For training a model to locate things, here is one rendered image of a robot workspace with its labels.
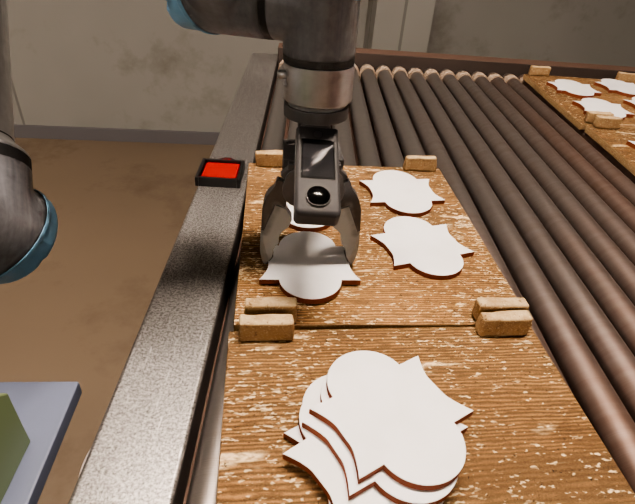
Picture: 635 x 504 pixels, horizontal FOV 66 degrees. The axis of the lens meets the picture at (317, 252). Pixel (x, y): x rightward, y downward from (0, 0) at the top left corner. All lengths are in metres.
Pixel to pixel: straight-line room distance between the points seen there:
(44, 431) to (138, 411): 0.11
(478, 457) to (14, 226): 0.50
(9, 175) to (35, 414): 0.25
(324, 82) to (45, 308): 1.76
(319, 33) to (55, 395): 0.47
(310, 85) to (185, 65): 2.67
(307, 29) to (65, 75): 2.93
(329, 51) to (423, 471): 0.38
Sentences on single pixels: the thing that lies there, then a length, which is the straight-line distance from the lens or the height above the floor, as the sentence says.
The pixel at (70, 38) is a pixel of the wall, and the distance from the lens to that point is 3.30.
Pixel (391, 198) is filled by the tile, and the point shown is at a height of 0.94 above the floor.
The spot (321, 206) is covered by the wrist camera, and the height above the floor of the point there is 1.08.
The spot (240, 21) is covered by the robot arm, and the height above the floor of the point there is 1.22.
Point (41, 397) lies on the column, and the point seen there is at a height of 0.87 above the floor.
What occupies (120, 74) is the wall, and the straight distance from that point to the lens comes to 3.27.
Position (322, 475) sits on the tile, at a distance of 0.43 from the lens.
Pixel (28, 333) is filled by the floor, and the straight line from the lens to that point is 2.05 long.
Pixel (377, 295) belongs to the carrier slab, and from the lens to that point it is 0.61.
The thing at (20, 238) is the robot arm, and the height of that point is 1.02.
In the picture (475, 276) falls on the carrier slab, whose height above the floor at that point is 0.94.
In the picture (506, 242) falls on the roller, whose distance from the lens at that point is 0.81.
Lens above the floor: 1.32
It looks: 36 degrees down
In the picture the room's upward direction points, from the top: 5 degrees clockwise
